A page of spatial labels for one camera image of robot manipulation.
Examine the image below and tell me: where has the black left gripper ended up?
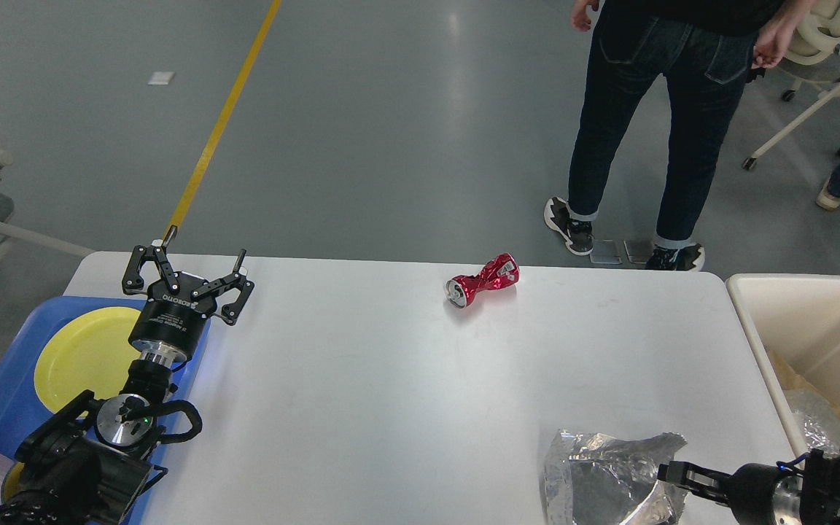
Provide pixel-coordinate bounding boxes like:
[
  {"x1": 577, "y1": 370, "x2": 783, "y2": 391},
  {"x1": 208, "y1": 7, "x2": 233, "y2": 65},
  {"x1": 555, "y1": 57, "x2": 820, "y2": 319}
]
[{"x1": 122, "y1": 225, "x2": 255, "y2": 364}]

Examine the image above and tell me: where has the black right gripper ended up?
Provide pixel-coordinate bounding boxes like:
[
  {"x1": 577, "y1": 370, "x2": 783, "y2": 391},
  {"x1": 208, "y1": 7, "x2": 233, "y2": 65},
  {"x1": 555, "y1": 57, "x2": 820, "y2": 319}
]
[{"x1": 657, "y1": 461, "x2": 804, "y2": 524}]

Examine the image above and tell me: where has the person in dark jeans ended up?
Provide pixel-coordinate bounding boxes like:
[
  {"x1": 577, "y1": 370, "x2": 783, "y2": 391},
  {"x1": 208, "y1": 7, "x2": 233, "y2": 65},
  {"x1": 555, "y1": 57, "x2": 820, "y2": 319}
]
[{"x1": 543, "y1": 0, "x2": 818, "y2": 272}]

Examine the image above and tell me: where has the metal floor plate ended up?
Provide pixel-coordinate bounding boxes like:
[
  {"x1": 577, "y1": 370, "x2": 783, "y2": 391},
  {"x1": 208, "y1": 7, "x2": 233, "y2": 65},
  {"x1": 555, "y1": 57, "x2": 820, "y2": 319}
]
[
  {"x1": 589, "y1": 239, "x2": 623, "y2": 265},
  {"x1": 623, "y1": 240, "x2": 654, "y2": 265}
]

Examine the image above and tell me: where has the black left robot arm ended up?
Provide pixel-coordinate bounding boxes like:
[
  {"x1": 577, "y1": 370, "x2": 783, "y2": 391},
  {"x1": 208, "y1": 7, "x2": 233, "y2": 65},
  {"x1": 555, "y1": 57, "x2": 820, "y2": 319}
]
[{"x1": 0, "y1": 226, "x2": 254, "y2": 524}]

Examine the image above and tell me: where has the white plastic bin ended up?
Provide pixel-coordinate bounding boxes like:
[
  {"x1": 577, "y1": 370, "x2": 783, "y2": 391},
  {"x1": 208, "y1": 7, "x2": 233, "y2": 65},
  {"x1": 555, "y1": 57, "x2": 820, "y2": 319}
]
[{"x1": 726, "y1": 273, "x2": 840, "y2": 454}]

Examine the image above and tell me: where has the left metal floor plate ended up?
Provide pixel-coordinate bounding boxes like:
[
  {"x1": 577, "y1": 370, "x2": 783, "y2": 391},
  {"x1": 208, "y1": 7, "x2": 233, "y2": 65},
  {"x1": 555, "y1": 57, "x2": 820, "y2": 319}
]
[{"x1": 589, "y1": 239, "x2": 623, "y2": 265}]

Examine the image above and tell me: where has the dark teal mug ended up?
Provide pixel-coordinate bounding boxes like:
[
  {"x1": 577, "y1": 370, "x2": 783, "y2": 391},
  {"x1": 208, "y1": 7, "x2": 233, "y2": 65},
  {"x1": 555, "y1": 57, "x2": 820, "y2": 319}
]
[{"x1": 1, "y1": 462, "x2": 26, "y2": 504}]

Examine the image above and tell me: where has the yellow plastic plate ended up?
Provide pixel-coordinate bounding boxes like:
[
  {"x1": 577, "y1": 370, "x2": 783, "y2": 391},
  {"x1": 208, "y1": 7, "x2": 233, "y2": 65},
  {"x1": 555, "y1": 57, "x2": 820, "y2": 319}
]
[{"x1": 34, "y1": 306, "x2": 139, "y2": 414}]

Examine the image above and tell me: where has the white office chair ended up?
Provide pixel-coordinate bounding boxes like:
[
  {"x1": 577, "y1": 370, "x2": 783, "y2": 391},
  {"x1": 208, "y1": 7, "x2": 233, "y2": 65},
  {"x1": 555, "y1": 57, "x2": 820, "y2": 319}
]
[{"x1": 742, "y1": 1, "x2": 840, "y2": 171}]

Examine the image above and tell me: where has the right metal floor plate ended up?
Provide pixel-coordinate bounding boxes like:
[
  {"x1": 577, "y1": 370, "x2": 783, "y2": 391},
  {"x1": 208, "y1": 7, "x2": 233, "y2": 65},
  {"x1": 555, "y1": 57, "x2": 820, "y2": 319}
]
[{"x1": 623, "y1": 240, "x2": 654, "y2": 265}]

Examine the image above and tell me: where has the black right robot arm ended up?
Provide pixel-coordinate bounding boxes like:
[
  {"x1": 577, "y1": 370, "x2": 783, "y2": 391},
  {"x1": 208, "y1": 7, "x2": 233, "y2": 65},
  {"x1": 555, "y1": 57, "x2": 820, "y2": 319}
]
[{"x1": 657, "y1": 448, "x2": 840, "y2": 524}]

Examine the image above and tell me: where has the silver foil bag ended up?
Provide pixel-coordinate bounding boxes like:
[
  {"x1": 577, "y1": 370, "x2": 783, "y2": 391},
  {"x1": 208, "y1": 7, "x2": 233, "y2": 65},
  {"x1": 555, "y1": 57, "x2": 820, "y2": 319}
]
[
  {"x1": 541, "y1": 429, "x2": 687, "y2": 524},
  {"x1": 784, "y1": 389, "x2": 840, "y2": 455}
]

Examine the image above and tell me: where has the brown paper bag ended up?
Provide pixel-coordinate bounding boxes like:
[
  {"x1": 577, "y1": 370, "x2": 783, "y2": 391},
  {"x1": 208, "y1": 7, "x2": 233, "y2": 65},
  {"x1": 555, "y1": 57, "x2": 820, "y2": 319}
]
[{"x1": 766, "y1": 349, "x2": 813, "y2": 392}]

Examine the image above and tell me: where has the crushed red soda can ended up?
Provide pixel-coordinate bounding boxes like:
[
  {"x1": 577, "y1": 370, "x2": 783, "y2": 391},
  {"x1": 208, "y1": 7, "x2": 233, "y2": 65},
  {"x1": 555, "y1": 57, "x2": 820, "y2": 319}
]
[{"x1": 444, "y1": 252, "x2": 520, "y2": 308}]

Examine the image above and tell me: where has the silver foil bag front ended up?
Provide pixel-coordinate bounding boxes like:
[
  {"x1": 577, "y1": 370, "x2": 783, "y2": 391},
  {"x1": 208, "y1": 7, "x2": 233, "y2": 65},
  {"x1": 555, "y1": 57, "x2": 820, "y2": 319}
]
[{"x1": 541, "y1": 429, "x2": 687, "y2": 524}]

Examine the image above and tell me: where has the blue plastic tray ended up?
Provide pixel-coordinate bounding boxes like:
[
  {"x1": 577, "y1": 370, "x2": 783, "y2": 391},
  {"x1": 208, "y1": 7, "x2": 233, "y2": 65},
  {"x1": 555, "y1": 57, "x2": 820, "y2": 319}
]
[{"x1": 0, "y1": 295, "x2": 211, "y2": 525}]

